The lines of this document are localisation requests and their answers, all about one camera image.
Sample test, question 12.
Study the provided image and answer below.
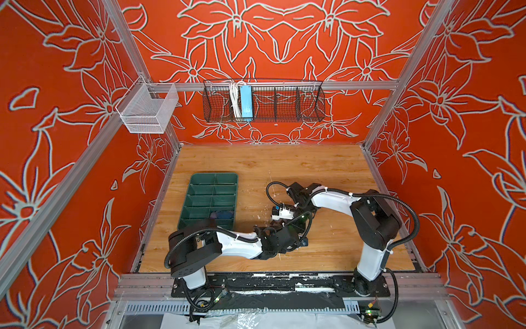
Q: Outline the black wire wall basket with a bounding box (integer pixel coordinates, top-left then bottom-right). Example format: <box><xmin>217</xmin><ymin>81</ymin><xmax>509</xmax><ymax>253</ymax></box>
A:
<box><xmin>203</xmin><ymin>79</ymin><xmax>327</xmax><ymax>123</ymax></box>

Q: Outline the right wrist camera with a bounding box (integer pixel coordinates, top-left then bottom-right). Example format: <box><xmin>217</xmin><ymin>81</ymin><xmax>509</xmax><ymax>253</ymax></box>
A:
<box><xmin>271</xmin><ymin>206</ymin><xmax>295</xmax><ymax>221</ymax></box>

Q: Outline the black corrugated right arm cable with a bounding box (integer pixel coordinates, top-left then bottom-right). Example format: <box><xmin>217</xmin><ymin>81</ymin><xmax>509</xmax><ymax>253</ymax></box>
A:
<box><xmin>324</xmin><ymin>186</ymin><xmax>420</xmax><ymax>252</ymax></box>

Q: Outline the clear plastic wall bin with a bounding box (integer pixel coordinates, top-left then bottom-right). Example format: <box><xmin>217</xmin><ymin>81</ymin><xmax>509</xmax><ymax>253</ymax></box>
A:
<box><xmin>116</xmin><ymin>75</ymin><xmax>179</xmax><ymax>134</ymax></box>

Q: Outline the green divided organizer tray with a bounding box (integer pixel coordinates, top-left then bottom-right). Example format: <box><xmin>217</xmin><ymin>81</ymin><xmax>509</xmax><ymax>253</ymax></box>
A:
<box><xmin>178</xmin><ymin>172</ymin><xmax>238</xmax><ymax>230</ymax></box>

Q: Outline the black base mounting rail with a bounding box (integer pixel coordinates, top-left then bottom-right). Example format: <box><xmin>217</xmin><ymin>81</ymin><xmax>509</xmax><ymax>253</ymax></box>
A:
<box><xmin>171</xmin><ymin>272</ymin><xmax>394</xmax><ymax>314</ymax></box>

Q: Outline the blue box in basket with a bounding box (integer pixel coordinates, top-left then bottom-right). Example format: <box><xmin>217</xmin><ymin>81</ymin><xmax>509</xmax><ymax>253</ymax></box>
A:
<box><xmin>240</xmin><ymin>84</ymin><xmax>253</xmax><ymax>121</ymax></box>

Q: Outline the purple sock with yellow cuff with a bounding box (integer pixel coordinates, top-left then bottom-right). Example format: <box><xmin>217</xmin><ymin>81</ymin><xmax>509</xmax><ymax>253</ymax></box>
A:
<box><xmin>210</xmin><ymin>210</ymin><xmax>234</xmax><ymax>220</ymax></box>

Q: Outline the white cable bundle in basket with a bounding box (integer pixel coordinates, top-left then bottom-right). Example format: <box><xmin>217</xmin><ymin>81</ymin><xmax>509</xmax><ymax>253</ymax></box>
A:
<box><xmin>228</xmin><ymin>81</ymin><xmax>242</xmax><ymax>120</ymax></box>

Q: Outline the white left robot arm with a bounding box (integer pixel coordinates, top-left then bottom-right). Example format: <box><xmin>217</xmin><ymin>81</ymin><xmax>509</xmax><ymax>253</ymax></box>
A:
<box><xmin>164</xmin><ymin>216</ymin><xmax>312</xmax><ymax>290</ymax></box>

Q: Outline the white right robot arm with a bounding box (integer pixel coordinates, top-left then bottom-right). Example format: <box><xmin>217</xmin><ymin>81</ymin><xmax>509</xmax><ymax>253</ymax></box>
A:
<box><xmin>286</xmin><ymin>182</ymin><xmax>400</xmax><ymax>282</ymax></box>

